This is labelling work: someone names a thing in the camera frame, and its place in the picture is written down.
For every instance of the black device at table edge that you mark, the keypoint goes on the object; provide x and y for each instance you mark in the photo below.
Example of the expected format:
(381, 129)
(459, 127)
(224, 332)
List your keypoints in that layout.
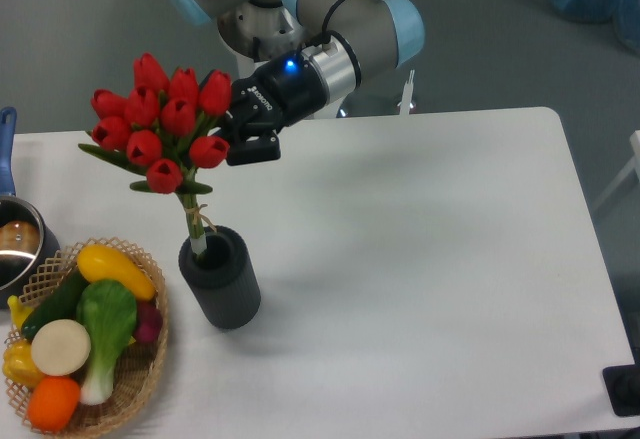
(622, 385)

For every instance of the cream round slice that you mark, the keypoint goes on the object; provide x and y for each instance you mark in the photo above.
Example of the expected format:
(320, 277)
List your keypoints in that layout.
(61, 347)

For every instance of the white furniture leg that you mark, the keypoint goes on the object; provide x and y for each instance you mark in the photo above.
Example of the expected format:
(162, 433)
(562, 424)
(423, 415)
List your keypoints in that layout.
(622, 183)

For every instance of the yellow banana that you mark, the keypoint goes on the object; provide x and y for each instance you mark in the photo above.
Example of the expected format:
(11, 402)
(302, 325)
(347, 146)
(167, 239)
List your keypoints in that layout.
(19, 312)

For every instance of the green bok choy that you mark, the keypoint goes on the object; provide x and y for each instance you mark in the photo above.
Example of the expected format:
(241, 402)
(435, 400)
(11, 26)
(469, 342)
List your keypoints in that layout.
(108, 312)

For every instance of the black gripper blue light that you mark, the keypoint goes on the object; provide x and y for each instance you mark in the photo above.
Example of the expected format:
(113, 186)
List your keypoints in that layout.
(283, 91)

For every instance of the purple radish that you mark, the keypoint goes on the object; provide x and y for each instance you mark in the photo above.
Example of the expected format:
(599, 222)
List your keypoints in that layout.
(149, 323)

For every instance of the yellow squash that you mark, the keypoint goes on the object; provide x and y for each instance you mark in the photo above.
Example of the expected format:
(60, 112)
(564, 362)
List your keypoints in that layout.
(97, 262)

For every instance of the red tulip bouquet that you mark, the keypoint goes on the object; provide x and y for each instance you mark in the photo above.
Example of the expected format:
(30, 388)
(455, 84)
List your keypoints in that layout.
(163, 132)

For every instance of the blue handled saucepan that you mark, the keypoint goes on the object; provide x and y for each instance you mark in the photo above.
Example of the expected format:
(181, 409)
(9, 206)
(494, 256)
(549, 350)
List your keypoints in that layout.
(26, 241)

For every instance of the woven wicker basket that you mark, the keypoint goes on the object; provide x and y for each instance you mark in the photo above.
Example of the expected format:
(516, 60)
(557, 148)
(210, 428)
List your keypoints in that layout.
(137, 371)

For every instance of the dark green cucumber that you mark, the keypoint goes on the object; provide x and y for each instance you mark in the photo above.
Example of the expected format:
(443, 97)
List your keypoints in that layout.
(61, 303)

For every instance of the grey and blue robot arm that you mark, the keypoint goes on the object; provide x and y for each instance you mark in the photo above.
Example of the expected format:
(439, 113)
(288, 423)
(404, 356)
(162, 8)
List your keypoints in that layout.
(384, 34)

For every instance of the dark grey ribbed vase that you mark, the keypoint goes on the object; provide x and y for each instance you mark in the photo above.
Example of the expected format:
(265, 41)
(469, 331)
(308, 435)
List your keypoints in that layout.
(223, 280)

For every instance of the yellow bell pepper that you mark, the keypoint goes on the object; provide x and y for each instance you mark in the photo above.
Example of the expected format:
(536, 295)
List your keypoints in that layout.
(19, 367)

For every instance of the orange fruit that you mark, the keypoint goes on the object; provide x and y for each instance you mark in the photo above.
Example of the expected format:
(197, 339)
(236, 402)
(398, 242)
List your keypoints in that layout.
(53, 403)

